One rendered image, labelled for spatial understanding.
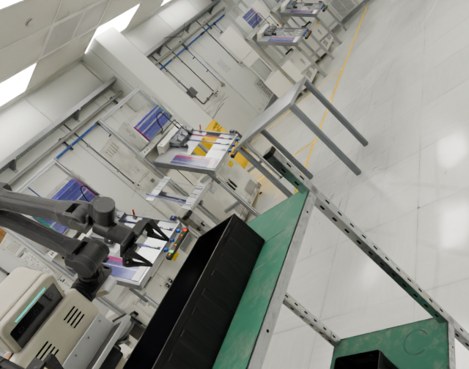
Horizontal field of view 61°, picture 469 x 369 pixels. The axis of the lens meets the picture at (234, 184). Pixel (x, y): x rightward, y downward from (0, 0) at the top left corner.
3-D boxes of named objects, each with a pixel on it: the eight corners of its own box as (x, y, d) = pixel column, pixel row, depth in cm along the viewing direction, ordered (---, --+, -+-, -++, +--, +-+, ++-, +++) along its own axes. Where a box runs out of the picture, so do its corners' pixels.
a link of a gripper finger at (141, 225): (174, 228, 116) (144, 214, 117) (161, 245, 111) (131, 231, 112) (171, 241, 120) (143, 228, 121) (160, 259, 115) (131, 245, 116)
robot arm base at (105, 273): (92, 262, 144) (71, 289, 136) (87, 248, 139) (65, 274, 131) (113, 269, 142) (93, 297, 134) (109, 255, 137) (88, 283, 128)
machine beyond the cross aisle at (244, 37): (337, 54, 719) (261, -27, 679) (328, 73, 661) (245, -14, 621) (285, 99, 811) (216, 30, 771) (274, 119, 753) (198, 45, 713)
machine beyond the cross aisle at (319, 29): (349, 26, 821) (284, -46, 781) (343, 41, 763) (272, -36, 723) (303, 69, 913) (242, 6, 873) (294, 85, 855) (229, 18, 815)
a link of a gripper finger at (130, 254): (162, 244, 111) (132, 231, 112) (149, 264, 106) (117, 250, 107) (160, 258, 115) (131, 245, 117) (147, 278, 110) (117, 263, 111)
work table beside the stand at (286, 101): (360, 173, 315) (289, 102, 298) (298, 208, 363) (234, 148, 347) (368, 142, 346) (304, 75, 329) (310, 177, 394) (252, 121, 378)
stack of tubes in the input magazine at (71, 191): (97, 196, 362) (73, 176, 357) (60, 236, 326) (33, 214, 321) (92, 201, 371) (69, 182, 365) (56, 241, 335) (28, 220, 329)
